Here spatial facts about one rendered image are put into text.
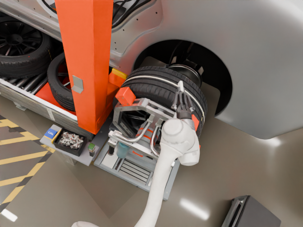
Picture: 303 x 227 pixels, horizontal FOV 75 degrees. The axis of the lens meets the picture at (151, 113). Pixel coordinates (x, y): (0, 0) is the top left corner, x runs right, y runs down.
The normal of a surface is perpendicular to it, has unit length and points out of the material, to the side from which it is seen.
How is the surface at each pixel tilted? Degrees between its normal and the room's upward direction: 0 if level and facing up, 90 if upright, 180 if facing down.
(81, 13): 90
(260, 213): 0
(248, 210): 0
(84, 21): 90
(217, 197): 0
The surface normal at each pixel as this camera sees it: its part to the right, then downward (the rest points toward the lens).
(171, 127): -0.30, -0.55
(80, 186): 0.22, -0.49
